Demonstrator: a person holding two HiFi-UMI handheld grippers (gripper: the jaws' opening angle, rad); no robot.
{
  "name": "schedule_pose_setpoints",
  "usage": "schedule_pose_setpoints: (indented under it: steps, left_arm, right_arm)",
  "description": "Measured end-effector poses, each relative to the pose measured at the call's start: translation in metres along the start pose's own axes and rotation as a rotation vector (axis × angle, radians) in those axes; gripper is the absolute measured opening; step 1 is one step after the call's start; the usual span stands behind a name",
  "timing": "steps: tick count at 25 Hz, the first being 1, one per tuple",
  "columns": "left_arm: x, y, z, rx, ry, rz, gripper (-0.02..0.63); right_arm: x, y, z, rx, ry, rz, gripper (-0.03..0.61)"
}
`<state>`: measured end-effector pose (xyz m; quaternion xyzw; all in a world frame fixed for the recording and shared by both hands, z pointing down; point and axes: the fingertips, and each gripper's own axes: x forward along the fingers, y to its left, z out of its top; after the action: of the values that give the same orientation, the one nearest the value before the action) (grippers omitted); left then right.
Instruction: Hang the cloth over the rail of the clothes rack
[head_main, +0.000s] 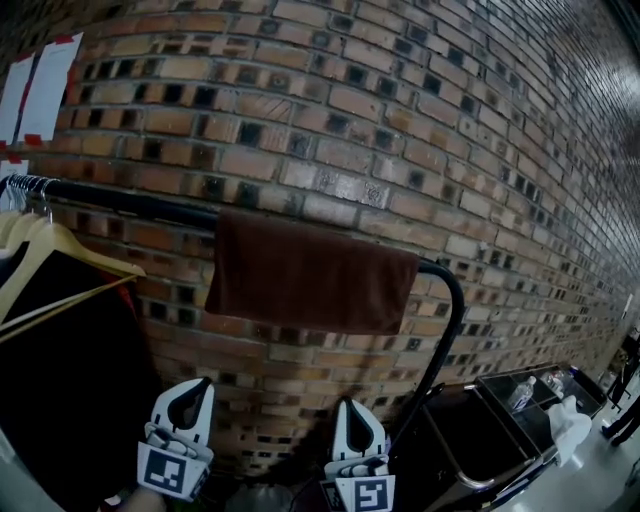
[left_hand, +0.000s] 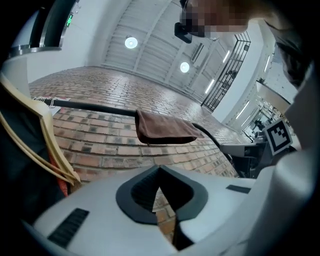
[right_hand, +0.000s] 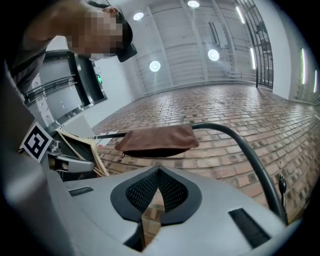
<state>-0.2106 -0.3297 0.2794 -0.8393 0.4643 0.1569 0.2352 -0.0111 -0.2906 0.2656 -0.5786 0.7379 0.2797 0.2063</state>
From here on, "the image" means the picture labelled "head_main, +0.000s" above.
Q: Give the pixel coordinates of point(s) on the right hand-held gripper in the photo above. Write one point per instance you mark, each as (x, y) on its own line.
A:
(367, 492)

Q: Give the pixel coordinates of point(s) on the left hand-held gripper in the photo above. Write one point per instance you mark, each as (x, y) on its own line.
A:
(165, 467)

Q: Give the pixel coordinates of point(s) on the brown towel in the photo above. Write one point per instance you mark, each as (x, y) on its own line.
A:
(310, 275)

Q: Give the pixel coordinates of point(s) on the black clothes rack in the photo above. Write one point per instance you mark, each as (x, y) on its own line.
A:
(140, 202)

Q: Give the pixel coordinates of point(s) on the person's left forearm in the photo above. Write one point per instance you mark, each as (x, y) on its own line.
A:
(140, 502)

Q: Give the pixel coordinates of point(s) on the black hanging garments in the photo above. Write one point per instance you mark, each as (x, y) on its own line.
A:
(75, 380)

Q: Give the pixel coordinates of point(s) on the metal utility cart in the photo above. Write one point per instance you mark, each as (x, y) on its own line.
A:
(480, 440)

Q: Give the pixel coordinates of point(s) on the clear plastic water bottle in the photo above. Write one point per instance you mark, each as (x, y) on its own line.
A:
(522, 394)

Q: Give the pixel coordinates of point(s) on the crumpled clear plastic bottle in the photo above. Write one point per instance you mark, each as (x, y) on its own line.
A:
(557, 382)

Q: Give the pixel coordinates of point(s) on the wooden clothes hanger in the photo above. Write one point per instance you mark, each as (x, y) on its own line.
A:
(65, 250)
(12, 227)

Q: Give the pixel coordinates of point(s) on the white crumpled cloth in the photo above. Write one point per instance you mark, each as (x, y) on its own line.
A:
(570, 430)

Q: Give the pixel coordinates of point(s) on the white paper sheet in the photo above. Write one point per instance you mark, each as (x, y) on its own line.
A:
(12, 100)
(52, 90)

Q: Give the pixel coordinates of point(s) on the white wall note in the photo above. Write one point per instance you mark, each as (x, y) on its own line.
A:
(628, 305)

